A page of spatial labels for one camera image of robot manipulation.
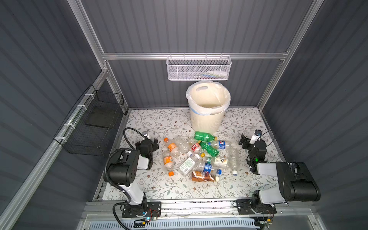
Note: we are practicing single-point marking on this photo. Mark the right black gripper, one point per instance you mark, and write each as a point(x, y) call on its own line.
point(246, 142)

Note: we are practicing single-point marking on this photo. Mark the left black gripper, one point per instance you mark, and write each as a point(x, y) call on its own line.
point(154, 144)

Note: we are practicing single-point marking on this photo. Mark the clear bottle white cap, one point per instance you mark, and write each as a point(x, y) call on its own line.
point(233, 159)

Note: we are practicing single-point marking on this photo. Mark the pepsi bottle blue label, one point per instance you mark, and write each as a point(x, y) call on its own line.
point(220, 144)

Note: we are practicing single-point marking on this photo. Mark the orange label bottle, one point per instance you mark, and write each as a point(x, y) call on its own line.
point(168, 163)
point(171, 146)

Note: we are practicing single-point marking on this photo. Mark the cream label tea bottle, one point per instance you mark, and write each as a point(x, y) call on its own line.
point(217, 162)

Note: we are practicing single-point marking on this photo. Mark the small green bottle yellow cap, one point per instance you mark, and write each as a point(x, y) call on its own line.
point(209, 149)

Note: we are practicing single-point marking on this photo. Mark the large green soda bottle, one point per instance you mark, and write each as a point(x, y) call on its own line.
point(205, 137)

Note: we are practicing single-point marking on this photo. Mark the green white label bottle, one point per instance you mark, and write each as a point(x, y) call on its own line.
point(188, 165)

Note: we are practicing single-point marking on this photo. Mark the red label cola bottle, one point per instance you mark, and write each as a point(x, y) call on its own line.
point(196, 147)

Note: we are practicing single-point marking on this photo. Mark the blue label water bottle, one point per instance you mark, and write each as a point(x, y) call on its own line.
point(208, 168)

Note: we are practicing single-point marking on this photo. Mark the brown drink bottle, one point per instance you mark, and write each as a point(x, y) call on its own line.
point(197, 176)

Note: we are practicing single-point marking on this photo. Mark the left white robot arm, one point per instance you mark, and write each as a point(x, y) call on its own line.
point(122, 165)

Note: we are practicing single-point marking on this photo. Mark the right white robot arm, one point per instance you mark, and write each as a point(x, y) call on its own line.
point(295, 182)

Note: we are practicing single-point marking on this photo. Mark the cream plastic waste bin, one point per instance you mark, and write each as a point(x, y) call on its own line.
point(208, 102)

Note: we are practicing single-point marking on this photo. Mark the white tube in basket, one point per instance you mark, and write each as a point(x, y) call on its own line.
point(218, 73)

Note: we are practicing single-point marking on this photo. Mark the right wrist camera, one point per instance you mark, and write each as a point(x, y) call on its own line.
point(256, 135)

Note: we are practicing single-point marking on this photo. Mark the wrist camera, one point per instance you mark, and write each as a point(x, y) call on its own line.
point(145, 134)
point(256, 135)

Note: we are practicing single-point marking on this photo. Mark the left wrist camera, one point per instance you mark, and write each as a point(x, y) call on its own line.
point(145, 134)

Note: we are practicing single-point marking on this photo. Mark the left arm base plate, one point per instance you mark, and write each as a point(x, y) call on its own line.
point(150, 209)

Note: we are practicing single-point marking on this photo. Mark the black wire mesh basket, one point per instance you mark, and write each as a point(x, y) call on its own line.
point(93, 124)

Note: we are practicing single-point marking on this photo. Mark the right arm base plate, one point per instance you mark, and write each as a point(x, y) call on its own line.
point(248, 207)

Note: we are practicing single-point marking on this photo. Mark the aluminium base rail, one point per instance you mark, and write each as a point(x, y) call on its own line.
point(198, 208)

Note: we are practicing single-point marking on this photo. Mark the white cable duct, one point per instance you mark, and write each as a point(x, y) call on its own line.
point(197, 223)

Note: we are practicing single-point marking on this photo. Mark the white wire mesh basket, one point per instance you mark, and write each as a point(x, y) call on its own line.
point(194, 68)

